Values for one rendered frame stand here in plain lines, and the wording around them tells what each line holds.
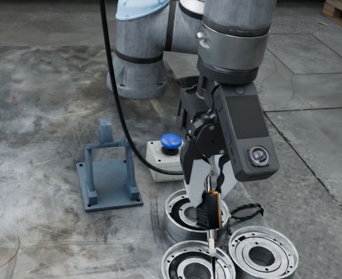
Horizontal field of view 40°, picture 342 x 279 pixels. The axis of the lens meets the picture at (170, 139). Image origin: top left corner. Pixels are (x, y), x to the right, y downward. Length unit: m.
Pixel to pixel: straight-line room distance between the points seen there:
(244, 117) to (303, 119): 2.36
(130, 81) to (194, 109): 0.56
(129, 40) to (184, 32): 0.13
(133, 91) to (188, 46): 0.17
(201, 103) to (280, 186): 1.72
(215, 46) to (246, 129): 0.10
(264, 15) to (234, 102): 0.10
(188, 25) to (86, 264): 0.58
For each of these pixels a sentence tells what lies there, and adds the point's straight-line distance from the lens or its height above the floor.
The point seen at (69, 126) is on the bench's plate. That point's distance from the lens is 1.01.
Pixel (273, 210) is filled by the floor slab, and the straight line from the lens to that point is 2.13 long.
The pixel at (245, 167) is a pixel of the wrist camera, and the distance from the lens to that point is 0.50.
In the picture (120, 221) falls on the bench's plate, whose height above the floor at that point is 0.80.
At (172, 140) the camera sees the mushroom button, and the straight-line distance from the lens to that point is 0.85.
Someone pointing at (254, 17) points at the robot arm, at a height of 1.20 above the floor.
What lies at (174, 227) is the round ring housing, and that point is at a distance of 0.74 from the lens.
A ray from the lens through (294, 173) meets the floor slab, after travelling 2.39.
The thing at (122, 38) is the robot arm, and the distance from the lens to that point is 1.09.
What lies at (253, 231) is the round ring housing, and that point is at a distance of 0.77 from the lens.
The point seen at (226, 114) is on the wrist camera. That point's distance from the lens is 0.52.
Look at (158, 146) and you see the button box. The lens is 0.88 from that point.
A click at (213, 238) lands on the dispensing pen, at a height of 0.89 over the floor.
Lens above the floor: 1.35
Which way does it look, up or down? 34 degrees down
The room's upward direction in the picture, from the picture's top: 8 degrees clockwise
